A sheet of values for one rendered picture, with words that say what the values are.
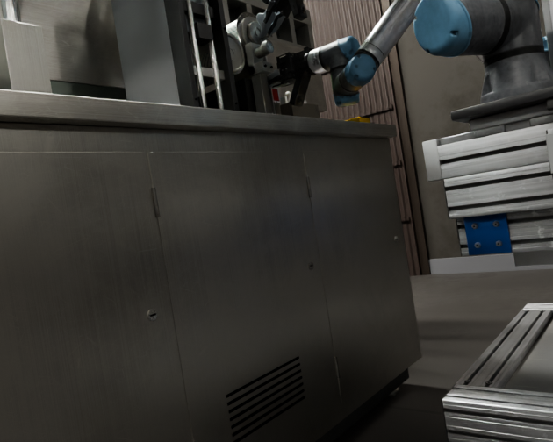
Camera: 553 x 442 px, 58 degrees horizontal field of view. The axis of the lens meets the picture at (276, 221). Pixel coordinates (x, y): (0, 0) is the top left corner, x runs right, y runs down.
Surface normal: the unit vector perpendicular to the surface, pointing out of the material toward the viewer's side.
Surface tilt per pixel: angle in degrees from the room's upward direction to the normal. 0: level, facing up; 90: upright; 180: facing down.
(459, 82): 90
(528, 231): 90
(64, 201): 90
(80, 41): 90
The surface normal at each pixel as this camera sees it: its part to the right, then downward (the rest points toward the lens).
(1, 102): 0.76, -0.11
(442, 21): -0.87, 0.28
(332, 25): -0.61, 0.11
